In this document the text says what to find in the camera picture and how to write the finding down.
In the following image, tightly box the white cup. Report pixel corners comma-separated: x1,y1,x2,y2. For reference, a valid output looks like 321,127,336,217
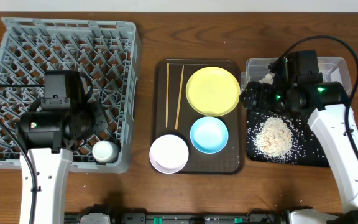
92,141,119,163

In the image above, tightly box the light blue bowl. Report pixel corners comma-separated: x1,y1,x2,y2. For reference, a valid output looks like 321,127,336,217
190,116,229,154

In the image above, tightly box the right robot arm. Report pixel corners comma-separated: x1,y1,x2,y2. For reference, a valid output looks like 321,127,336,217
239,82,358,223

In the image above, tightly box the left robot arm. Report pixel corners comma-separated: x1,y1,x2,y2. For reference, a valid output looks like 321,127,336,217
15,100,108,223

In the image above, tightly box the black waste tray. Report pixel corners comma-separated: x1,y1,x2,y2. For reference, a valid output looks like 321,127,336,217
246,108,331,168

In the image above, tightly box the grey dishwasher rack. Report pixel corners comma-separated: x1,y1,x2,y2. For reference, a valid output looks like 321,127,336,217
0,17,141,174

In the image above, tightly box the clear plastic waste bin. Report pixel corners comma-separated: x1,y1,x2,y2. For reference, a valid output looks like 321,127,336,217
240,57,352,95

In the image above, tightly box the crumpled white paper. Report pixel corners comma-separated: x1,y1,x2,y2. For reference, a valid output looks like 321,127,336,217
259,73,275,85

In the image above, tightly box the spilled rice pile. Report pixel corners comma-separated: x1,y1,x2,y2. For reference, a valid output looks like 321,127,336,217
247,112,316,162

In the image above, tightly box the yellow plate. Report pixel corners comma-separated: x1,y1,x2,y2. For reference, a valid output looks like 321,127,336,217
185,67,240,116

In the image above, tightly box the dark brown serving tray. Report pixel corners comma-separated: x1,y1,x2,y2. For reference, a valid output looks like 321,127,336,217
152,59,245,175

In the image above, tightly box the pink bowl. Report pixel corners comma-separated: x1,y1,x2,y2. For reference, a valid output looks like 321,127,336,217
149,134,189,174

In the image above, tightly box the right wooden chopstick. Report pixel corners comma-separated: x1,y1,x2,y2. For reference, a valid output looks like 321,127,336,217
175,65,185,130

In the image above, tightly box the wooden chopstick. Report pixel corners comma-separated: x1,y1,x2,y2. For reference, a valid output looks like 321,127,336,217
175,65,185,130
165,63,170,128

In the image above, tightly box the left wooden chopstick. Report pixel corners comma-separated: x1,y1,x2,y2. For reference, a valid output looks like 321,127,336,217
165,63,170,128

